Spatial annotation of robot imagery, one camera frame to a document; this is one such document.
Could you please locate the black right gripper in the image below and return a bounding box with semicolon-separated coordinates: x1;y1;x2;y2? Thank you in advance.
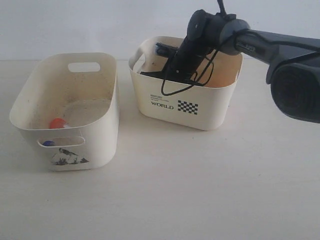
139;9;236;84

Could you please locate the cream bin with WORLD label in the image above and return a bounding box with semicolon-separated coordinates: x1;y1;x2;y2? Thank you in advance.
128;36;243;131

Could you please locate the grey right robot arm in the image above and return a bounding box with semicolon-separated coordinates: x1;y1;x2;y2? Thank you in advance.
145;6;320;123

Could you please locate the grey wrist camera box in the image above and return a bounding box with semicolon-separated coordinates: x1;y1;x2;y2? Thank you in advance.
154;42;178;58

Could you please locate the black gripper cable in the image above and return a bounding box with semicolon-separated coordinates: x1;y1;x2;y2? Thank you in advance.
160;0;238;96

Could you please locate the small blue-capped object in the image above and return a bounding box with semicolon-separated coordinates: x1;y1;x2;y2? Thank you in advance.
42;140;55;147

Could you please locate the orange-capped object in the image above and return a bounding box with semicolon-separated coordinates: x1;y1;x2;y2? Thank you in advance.
49;117;69;129

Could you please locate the cream plastic bin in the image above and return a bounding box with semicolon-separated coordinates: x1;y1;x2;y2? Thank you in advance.
9;52;120;171

